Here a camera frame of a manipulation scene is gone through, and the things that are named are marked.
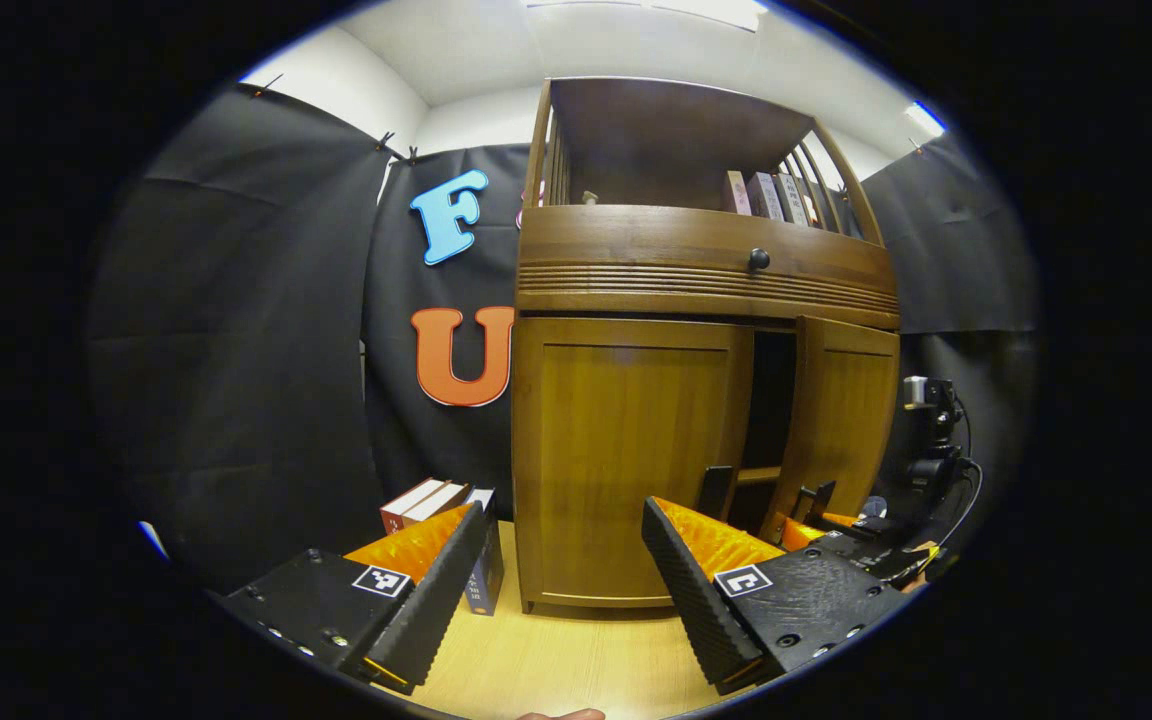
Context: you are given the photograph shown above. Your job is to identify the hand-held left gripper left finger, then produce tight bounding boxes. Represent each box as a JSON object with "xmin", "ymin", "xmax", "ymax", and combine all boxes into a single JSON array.
[{"xmin": 226, "ymin": 502, "xmax": 490, "ymax": 697}]

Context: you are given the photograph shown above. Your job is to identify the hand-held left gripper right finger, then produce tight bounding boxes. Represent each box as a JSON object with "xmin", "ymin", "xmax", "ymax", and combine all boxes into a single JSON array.
[{"xmin": 641, "ymin": 496, "xmax": 913, "ymax": 697}]

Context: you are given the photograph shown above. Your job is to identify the black cabinet door handle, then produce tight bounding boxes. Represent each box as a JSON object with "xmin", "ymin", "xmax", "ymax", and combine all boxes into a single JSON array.
[
  {"xmin": 699, "ymin": 465, "xmax": 736, "ymax": 522},
  {"xmin": 793, "ymin": 482, "xmax": 837, "ymax": 523}
]

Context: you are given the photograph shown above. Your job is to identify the wooden shoe cabinet door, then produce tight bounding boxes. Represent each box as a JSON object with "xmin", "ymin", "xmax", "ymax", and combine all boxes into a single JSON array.
[
  {"xmin": 760, "ymin": 315, "xmax": 901, "ymax": 547},
  {"xmin": 512, "ymin": 317, "xmax": 756, "ymax": 610}
]

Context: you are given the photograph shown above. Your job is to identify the wooden double-door shoe cabinet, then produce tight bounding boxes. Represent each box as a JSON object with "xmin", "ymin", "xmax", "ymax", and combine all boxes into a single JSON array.
[{"xmin": 511, "ymin": 77, "xmax": 903, "ymax": 614}]

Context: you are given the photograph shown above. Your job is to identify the wooden cabinet drawer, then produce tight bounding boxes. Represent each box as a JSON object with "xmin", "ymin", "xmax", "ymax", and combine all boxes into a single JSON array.
[{"xmin": 515, "ymin": 204, "xmax": 901, "ymax": 332}]

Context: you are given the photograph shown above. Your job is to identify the blue book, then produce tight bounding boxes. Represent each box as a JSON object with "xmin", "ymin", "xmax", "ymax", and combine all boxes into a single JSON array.
[{"xmin": 463, "ymin": 487, "xmax": 506, "ymax": 617}]

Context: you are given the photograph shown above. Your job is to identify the red cover book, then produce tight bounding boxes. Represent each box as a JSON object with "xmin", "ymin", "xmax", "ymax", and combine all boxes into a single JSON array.
[
  {"xmin": 404, "ymin": 481, "xmax": 473, "ymax": 531},
  {"xmin": 380, "ymin": 477, "xmax": 448, "ymax": 537}
]

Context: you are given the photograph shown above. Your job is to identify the white spine book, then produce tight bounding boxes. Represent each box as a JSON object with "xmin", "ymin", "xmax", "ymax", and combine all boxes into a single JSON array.
[{"xmin": 775, "ymin": 173, "xmax": 811, "ymax": 226}]

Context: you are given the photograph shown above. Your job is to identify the black backdrop cloth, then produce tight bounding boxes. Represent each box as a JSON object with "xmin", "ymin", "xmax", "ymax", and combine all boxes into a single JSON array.
[{"xmin": 84, "ymin": 83, "xmax": 1041, "ymax": 593}]

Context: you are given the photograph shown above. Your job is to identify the small ceiling light panel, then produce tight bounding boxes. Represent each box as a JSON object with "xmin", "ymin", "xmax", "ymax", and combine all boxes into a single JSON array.
[{"xmin": 903, "ymin": 99, "xmax": 948, "ymax": 139}]

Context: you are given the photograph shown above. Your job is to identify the large ceiling light panel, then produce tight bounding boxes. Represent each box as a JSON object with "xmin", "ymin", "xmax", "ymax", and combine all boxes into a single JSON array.
[{"xmin": 524, "ymin": 0, "xmax": 769, "ymax": 32}]

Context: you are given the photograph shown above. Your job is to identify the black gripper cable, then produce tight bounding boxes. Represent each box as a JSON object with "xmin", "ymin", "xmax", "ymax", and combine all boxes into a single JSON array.
[{"xmin": 936, "ymin": 398, "xmax": 984, "ymax": 561}]

